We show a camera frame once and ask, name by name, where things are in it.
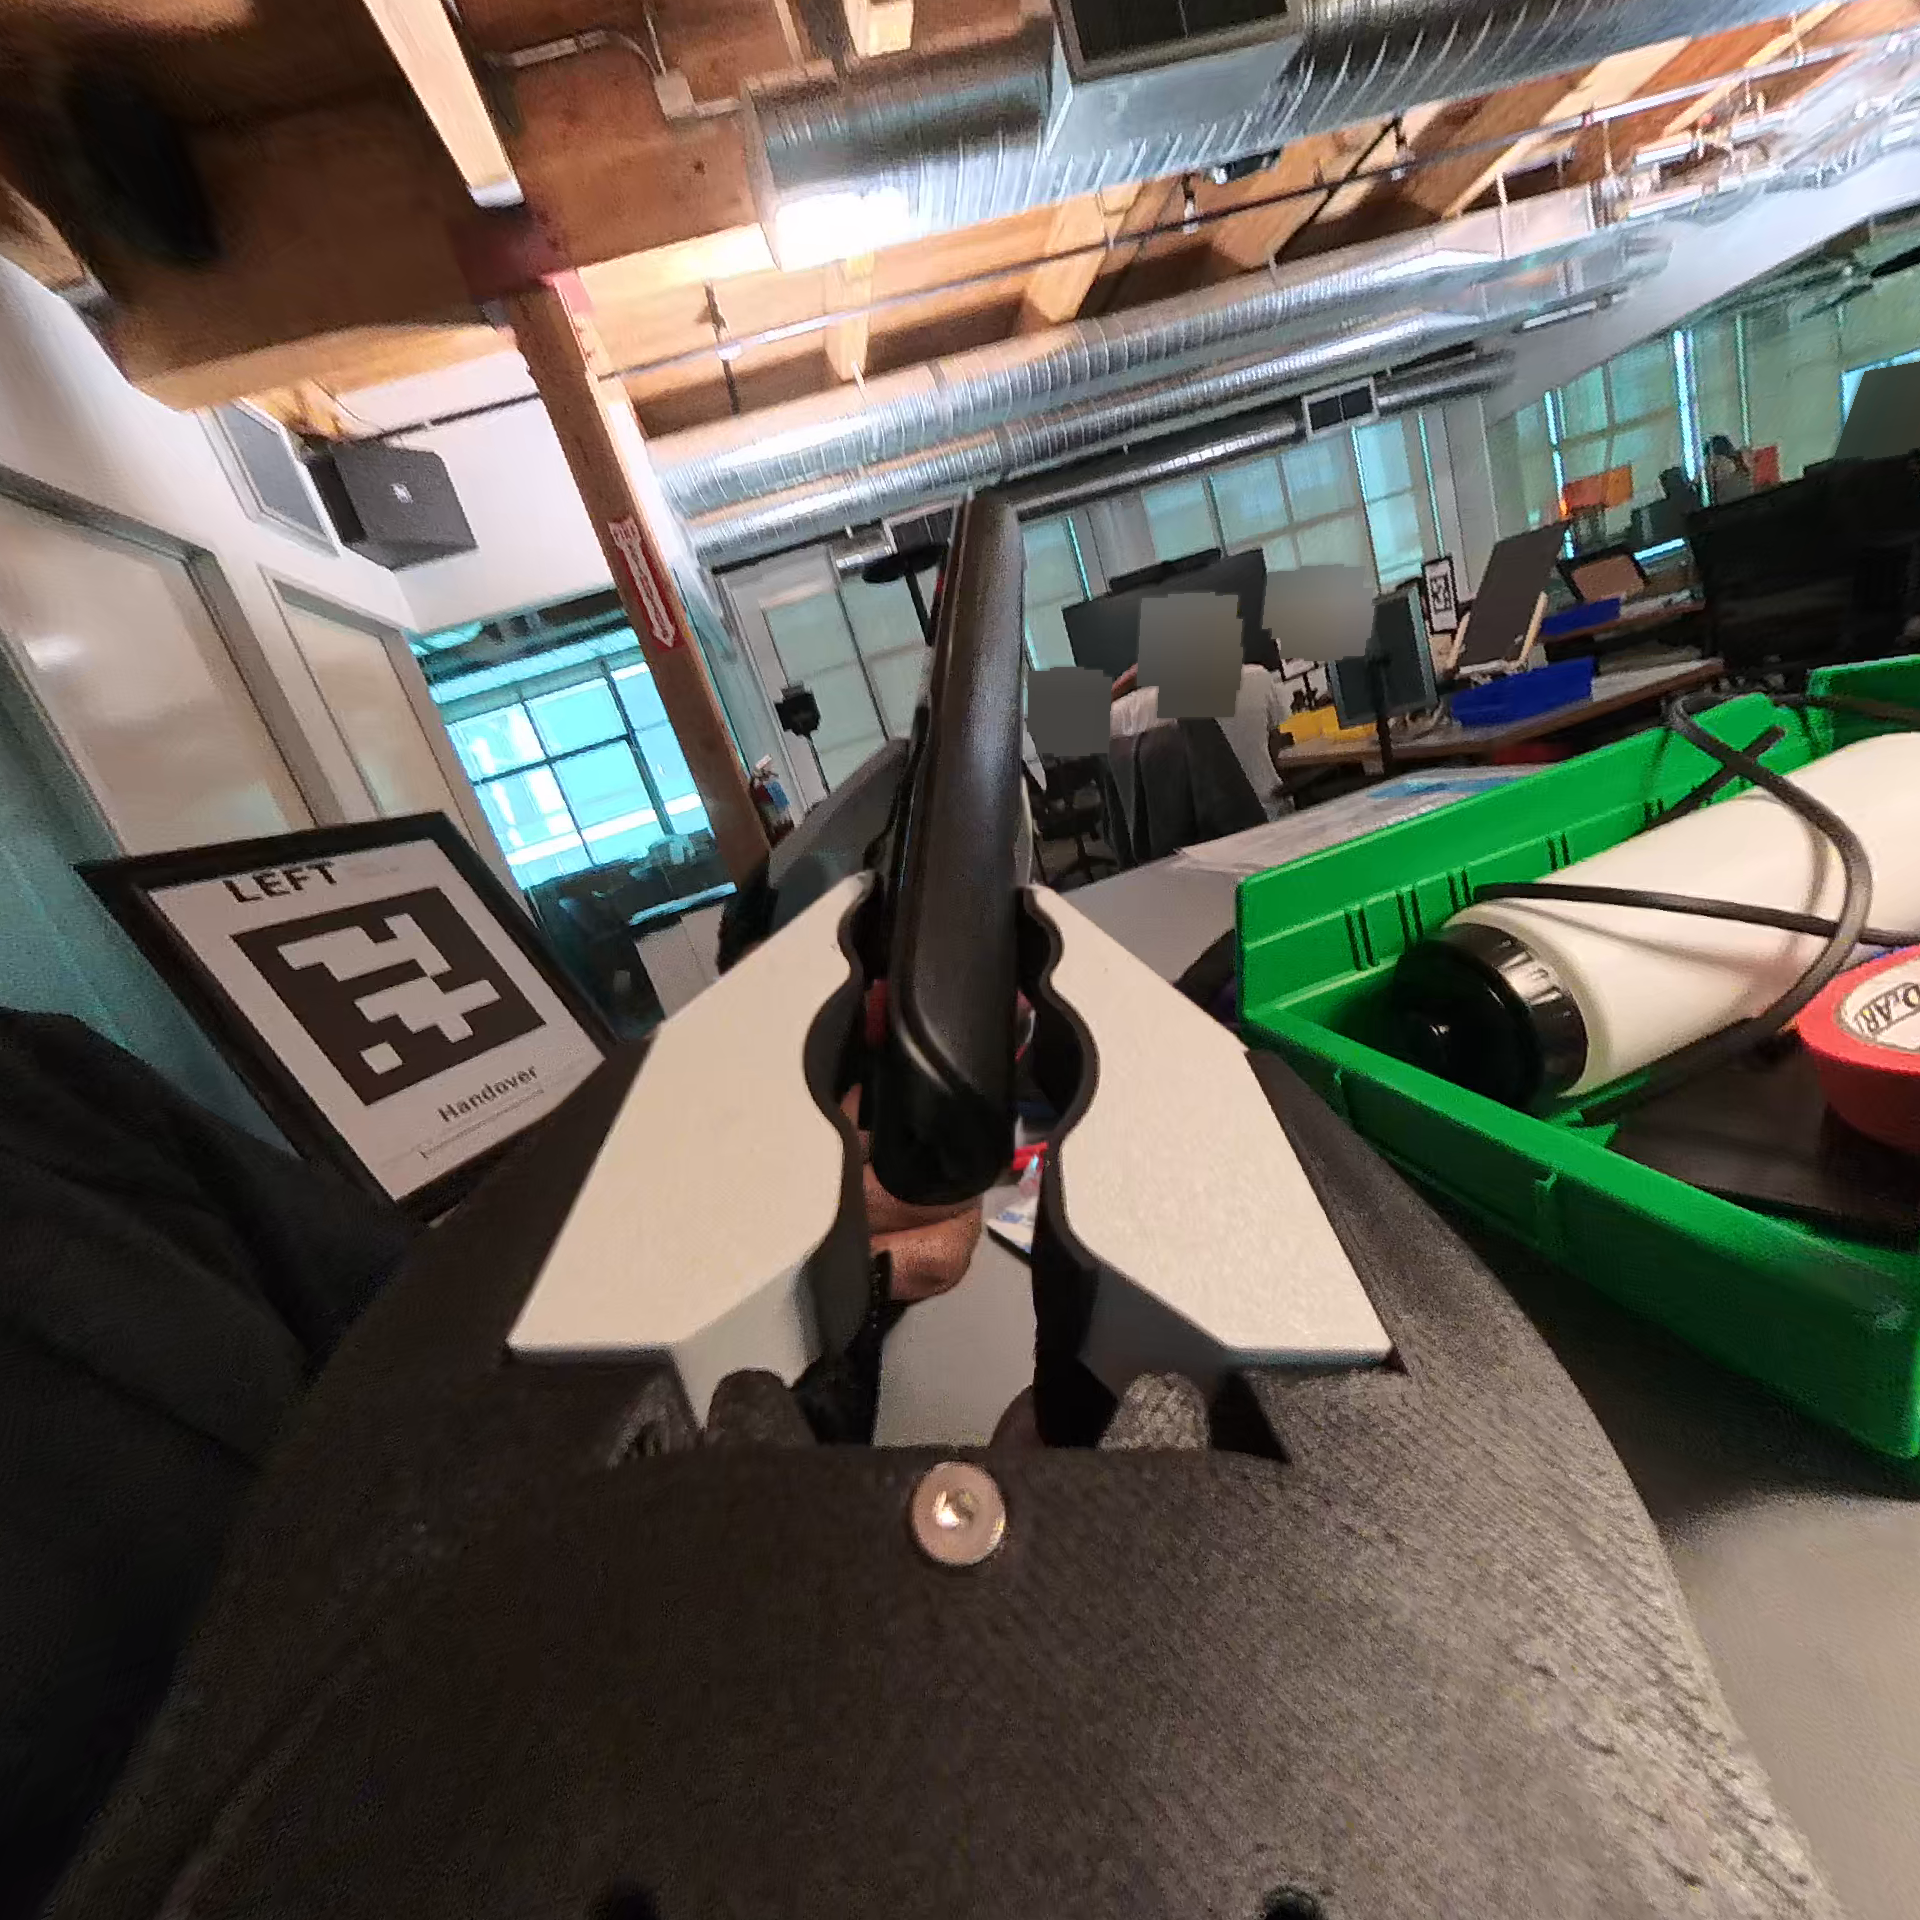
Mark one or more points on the green plastic bin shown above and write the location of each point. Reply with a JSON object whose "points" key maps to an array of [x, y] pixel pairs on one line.
{"points": [[1652, 1290]]}

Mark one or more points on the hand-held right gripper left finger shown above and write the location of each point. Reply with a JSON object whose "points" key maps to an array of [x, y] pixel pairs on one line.
{"points": [[705, 1201]]}

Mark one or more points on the black tilted board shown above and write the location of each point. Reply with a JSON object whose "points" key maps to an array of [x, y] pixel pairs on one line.
{"points": [[1507, 593]]}

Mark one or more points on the wooden post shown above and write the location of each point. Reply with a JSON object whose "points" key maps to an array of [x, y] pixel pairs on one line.
{"points": [[600, 452]]}

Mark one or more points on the red fire extinguisher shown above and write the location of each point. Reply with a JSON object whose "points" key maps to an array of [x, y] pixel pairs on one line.
{"points": [[773, 802]]}

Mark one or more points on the black computer monitor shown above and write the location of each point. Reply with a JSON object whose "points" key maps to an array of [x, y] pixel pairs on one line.
{"points": [[1110, 629]]}

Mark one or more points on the blue storage bin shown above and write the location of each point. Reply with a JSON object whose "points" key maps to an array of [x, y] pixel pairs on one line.
{"points": [[1517, 698]]}

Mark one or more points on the black office chair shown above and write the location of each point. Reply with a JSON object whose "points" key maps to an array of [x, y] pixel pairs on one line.
{"points": [[1078, 820]]}

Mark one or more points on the red tape roll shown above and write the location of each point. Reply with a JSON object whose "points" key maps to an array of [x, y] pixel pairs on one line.
{"points": [[1862, 1080]]}

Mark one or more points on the black disc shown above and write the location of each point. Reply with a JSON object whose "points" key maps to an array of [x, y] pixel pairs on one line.
{"points": [[961, 902]]}

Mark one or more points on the long silver air duct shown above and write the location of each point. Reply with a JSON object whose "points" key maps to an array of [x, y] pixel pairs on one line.
{"points": [[1051, 359]]}

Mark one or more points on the black sheet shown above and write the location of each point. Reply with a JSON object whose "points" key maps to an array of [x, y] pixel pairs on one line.
{"points": [[1724, 1141]]}

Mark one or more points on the person's left forearm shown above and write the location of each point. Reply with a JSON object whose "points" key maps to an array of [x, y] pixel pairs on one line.
{"points": [[119, 1349]]}

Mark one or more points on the small computer monitor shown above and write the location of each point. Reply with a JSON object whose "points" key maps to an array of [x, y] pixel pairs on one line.
{"points": [[1406, 652]]}

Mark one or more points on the white bottle with black cap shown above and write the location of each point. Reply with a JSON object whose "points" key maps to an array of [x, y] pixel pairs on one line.
{"points": [[1652, 961]]}

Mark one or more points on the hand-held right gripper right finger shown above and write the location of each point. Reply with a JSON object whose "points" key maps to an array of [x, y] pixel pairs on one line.
{"points": [[1201, 1201]]}

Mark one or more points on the red sign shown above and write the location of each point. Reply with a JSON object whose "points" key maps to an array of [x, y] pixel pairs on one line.
{"points": [[646, 586]]}

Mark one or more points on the black wall speaker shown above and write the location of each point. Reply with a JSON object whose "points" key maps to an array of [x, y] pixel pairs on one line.
{"points": [[399, 504]]}

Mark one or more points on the large black monitor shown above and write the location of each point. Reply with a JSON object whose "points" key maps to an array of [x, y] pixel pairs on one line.
{"points": [[1800, 569]]}

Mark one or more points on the large silver air duct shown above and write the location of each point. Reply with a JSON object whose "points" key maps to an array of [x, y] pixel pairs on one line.
{"points": [[931, 135]]}

